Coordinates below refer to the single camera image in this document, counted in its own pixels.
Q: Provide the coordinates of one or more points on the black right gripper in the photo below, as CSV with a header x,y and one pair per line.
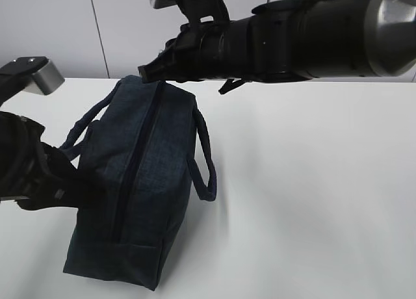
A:
x,y
222,53

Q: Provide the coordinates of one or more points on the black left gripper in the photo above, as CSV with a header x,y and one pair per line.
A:
x,y
24,172

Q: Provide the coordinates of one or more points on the dark blue lunch bag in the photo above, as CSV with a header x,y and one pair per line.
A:
x,y
147,146

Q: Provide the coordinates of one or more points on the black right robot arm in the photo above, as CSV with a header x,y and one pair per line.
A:
x,y
287,41

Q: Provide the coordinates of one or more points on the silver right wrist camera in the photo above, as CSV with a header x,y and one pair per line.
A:
x,y
195,10

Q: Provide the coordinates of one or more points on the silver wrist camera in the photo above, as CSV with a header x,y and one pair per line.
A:
x,y
37,75
195,10

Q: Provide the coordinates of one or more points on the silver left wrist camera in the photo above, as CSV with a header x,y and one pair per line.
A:
x,y
37,75

